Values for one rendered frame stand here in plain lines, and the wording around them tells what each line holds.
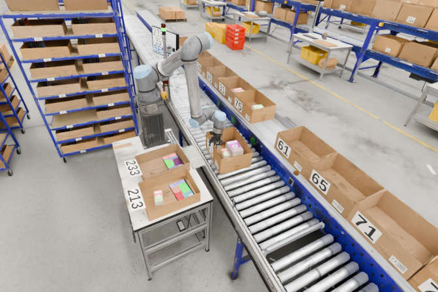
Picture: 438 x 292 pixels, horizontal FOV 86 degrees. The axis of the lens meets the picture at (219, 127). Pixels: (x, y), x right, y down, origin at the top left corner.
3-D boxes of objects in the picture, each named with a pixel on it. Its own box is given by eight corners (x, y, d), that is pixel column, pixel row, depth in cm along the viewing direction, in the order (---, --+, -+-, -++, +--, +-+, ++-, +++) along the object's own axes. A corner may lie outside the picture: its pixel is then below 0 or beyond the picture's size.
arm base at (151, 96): (139, 104, 195) (136, 94, 190) (136, 95, 210) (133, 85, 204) (161, 100, 201) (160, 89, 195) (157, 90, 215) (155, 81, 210)
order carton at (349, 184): (303, 177, 181) (309, 161, 171) (330, 167, 192) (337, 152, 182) (345, 219, 152) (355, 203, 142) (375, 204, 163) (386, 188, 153)
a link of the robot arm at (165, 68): (145, 69, 205) (193, 30, 149) (160, 62, 216) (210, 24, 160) (154, 85, 208) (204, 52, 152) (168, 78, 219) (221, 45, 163)
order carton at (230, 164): (205, 145, 226) (205, 131, 217) (233, 140, 236) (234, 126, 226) (219, 174, 196) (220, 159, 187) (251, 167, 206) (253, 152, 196)
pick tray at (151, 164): (135, 164, 201) (133, 156, 195) (177, 151, 218) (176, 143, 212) (145, 187, 181) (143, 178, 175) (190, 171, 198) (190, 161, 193)
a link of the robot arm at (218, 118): (219, 109, 190) (229, 113, 186) (216, 122, 197) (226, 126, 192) (212, 112, 183) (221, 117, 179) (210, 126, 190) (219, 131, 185)
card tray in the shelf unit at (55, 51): (23, 59, 226) (18, 49, 221) (29, 49, 249) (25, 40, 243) (70, 56, 240) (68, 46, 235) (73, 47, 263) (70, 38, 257)
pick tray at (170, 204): (139, 191, 178) (137, 182, 172) (186, 175, 194) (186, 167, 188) (148, 221, 158) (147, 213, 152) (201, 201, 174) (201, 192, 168)
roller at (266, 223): (244, 231, 161) (246, 227, 158) (302, 206, 181) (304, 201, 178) (248, 237, 158) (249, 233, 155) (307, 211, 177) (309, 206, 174)
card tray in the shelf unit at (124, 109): (98, 118, 291) (95, 111, 285) (97, 107, 314) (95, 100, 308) (131, 113, 305) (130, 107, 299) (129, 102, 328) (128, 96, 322)
